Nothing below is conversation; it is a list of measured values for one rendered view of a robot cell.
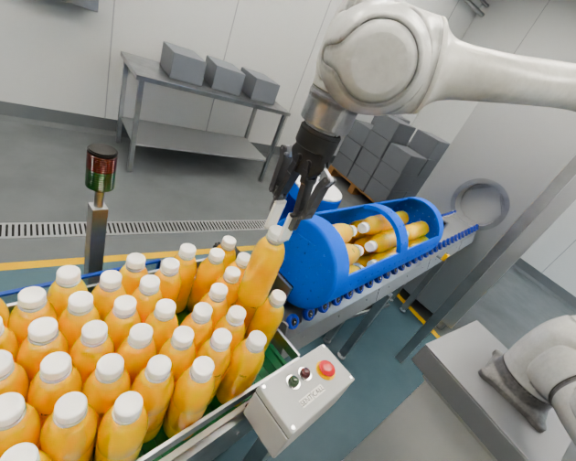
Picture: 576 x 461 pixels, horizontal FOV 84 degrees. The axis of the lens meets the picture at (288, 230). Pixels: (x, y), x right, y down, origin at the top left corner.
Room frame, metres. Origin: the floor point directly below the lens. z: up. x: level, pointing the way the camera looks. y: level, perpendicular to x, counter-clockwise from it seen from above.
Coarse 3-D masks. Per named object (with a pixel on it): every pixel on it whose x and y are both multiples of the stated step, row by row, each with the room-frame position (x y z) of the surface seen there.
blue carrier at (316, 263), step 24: (336, 216) 1.15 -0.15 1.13; (360, 216) 1.33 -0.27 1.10; (384, 216) 1.12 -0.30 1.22; (432, 216) 1.48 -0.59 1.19; (312, 240) 0.79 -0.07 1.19; (336, 240) 0.79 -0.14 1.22; (432, 240) 1.34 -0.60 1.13; (288, 264) 0.81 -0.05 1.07; (312, 264) 0.77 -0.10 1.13; (336, 264) 0.74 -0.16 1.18; (384, 264) 0.96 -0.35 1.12; (312, 288) 0.75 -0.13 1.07; (336, 288) 0.73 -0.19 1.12
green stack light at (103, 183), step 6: (90, 174) 0.61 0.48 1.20; (96, 174) 0.61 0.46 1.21; (102, 174) 0.62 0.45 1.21; (108, 174) 0.63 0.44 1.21; (114, 174) 0.65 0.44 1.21; (90, 180) 0.61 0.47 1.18; (96, 180) 0.62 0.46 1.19; (102, 180) 0.62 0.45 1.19; (108, 180) 0.63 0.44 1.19; (114, 180) 0.66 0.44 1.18; (90, 186) 0.61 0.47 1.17; (96, 186) 0.61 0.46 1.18; (102, 186) 0.62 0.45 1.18; (108, 186) 0.63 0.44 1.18; (114, 186) 0.66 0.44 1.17
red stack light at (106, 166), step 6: (90, 156) 0.61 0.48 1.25; (90, 162) 0.61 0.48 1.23; (96, 162) 0.61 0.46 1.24; (102, 162) 0.62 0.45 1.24; (108, 162) 0.63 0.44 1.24; (114, 162) 0.65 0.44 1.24; (90, 168) 0.61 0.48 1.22; (96, 168) 0.61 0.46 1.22; (102, 168) 0.62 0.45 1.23; (108, 168) 0.63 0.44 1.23; (114, 168) 0.65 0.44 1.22
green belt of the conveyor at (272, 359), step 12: (180, 312) 0.61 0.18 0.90; (180, 324) 0.58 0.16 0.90; (264, 360) 0.58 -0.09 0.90; (276, 360) 0.60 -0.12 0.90; (264, 372) 0.55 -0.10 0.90; (252, 384) 0.51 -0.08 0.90; (216, 396) 0.44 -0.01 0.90; (216, 408) 0.41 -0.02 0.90; (216, 420) 0.39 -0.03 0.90; (144, 444) 0.30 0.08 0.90; (156, 444) 0.30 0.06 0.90; (180, 444) 0.32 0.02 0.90
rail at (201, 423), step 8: (280, 368) 0.52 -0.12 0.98; (256, 384) 0.45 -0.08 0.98; (248, 392) 0.43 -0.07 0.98; (232, 400) 0.40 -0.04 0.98; (240, 400) 0.42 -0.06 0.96; (224, 408) 0.38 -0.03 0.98; (208, 416) 0.35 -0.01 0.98; (216, 416) 0.36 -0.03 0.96; (192, 424) 0.32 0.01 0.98; (200, 424) 0.33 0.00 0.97; (184, 432) 0.31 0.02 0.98; (192, 432) 0.32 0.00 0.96; (168, 440) 0.28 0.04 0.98; (176, 440) 0.29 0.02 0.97; (160, 448) 0.27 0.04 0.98; (168, 448) 0.28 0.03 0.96; (144, 456) 0.25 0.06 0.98; (152, 456) 0.25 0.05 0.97
